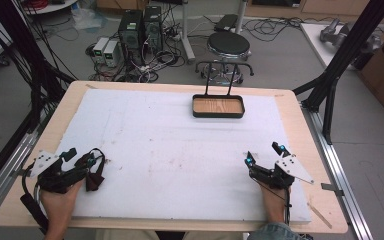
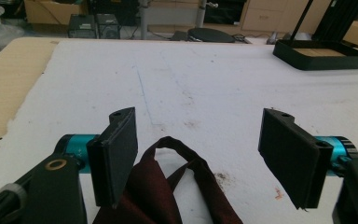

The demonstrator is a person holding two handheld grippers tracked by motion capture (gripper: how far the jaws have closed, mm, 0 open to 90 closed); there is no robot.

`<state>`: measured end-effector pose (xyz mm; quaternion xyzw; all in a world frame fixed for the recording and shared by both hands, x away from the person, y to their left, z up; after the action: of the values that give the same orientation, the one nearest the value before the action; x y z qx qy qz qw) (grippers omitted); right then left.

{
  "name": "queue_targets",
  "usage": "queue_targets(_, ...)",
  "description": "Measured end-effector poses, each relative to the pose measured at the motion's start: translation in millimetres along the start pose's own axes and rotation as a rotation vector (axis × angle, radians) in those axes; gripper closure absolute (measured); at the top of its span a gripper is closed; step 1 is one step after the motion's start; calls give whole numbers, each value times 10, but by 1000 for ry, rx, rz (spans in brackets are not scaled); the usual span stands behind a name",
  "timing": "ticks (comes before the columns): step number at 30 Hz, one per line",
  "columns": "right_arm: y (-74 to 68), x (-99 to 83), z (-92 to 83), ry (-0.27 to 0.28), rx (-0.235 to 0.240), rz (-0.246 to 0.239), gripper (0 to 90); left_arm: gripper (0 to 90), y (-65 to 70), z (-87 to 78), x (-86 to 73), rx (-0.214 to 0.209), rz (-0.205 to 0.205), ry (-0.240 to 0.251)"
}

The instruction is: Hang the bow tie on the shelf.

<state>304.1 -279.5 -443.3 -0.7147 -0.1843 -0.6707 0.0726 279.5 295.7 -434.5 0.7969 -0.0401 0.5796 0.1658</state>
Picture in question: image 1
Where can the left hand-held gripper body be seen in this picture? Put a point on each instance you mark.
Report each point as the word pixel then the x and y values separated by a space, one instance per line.
pixel 51 176

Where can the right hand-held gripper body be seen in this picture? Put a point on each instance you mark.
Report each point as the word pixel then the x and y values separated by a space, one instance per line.
pixel 280 173

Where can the person's right hand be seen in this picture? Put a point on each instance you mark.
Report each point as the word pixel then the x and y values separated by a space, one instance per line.
pixel 275 203

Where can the person's left hand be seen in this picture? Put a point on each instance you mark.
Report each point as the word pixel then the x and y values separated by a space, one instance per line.
pixel 60 206

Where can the thin wooden stick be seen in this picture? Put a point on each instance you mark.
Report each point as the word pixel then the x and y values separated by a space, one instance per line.
pixel 320 216

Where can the black stand with wooden tray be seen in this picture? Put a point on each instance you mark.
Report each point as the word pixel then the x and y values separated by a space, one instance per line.
pixel 218 106

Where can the white foam mat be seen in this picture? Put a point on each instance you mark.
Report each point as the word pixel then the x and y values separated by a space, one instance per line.
pixel 180 156

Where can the grey bench power supply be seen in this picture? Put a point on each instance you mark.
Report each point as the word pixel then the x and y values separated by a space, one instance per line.
pixel 111 53
pixel 100 48

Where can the white low platform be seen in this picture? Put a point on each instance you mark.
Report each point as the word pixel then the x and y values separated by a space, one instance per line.
pixel 316 40

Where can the black round stool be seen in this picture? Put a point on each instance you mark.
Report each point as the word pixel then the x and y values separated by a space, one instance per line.
pixel 228 45

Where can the grey machine part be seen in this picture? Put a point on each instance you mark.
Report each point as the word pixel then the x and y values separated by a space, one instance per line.
pixel 333 31

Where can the large black computer tower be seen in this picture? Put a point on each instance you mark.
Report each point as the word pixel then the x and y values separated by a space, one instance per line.
pixel 130 36

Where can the black flat box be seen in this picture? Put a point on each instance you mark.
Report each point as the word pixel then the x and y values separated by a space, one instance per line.
pixel 226 22

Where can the clear plastic sheet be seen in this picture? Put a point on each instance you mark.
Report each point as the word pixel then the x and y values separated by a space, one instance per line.
pixel 88 18

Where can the white desk leg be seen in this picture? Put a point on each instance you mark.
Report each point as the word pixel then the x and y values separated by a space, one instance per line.
pixel 187 33

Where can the slim black computer tower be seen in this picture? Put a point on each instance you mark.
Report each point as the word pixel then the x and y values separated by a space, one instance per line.
pixel 153 28

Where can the round white table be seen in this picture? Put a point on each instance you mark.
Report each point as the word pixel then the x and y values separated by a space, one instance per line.
pixel 50 6

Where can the aluminium rail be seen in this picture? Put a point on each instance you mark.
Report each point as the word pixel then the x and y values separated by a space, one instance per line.
pixel 3 180
pixel 340 173

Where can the small metal bracket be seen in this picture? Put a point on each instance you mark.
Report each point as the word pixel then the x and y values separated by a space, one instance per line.
pixel 331 188

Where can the black metal frame strut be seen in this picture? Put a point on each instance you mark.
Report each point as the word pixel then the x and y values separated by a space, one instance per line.
pixel 343 56

